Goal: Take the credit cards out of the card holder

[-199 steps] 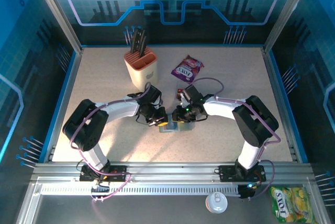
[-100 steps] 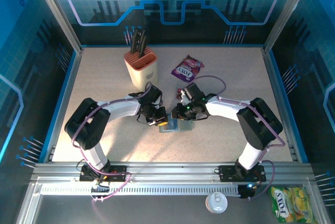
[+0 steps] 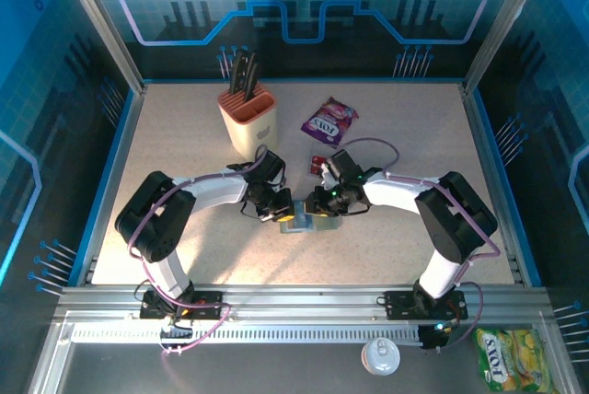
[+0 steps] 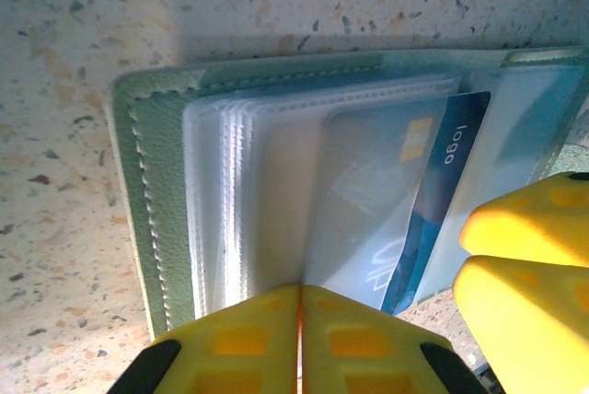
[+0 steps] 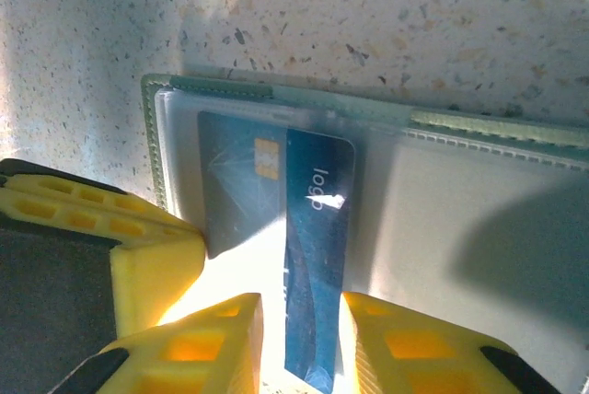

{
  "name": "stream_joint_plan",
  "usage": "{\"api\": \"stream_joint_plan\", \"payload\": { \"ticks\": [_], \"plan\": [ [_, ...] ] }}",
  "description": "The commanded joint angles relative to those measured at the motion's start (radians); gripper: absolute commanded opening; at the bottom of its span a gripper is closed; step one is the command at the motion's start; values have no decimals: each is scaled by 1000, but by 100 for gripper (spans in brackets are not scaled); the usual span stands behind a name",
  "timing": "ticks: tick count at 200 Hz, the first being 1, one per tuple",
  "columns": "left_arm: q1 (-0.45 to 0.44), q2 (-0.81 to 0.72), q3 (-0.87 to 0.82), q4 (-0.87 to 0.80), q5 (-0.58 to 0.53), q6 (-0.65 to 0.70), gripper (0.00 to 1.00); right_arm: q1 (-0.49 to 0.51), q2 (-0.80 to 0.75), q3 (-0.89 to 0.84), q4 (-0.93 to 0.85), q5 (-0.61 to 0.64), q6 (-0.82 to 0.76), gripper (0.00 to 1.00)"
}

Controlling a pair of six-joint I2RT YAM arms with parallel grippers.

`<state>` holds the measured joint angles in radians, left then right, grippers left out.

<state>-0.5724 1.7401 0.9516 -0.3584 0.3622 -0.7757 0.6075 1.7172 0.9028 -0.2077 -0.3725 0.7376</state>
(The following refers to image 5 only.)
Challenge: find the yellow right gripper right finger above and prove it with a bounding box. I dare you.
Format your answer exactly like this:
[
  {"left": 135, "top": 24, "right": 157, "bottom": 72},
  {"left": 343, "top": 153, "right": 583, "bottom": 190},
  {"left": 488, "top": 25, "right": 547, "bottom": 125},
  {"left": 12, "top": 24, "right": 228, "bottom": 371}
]
[{"left": 340, "top": 291, "right": 560, "bottom": 394}]

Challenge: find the blue credit card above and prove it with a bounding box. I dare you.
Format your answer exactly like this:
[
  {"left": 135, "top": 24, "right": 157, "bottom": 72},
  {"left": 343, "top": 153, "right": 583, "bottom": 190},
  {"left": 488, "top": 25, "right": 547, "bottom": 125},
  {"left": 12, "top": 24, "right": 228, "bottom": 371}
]
[{"left": 196, "top": 110, "right": 356, "bottom": 384}]

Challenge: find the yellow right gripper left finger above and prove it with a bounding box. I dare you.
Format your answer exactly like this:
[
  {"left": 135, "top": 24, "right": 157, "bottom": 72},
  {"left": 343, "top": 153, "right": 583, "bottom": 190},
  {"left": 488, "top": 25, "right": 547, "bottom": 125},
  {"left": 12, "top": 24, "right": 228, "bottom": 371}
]
[{"left": 59, "top": 292, "right": 266, "bottom": 394}]

